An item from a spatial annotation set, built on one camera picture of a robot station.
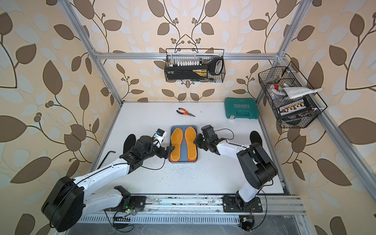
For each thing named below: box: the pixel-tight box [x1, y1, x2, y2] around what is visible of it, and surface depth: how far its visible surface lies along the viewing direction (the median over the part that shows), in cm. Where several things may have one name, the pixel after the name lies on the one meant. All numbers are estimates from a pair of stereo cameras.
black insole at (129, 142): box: [123, 133, 136, 154], surface depth 101 cm
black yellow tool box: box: [164, 64, 209, 81], surface depth 86 cm
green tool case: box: [224, 97, 259, 120], surface depth 114 cm
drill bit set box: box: [278, 97, 311, 117], surface depth 68 cm
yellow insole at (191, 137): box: [185, 126, 198, 163], surface depth 94 cm
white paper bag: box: [280, 86, 323, 99], surface depth 63 cm
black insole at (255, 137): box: [249, 130, 263, 146], surface depth 101 cm
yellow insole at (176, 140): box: [170, 127, 184, 162], surface depth 97 cm
